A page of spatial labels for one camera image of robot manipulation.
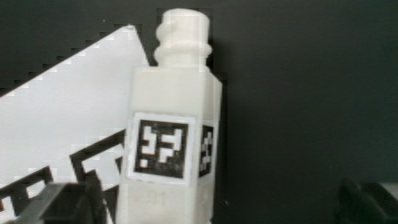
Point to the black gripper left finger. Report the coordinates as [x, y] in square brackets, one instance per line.
[68, 204]

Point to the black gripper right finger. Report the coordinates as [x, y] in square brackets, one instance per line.
[367, 203]

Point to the white chair nut peg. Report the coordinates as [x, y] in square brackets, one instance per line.
[168, 174]

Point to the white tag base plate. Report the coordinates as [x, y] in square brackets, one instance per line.
[63, 122]

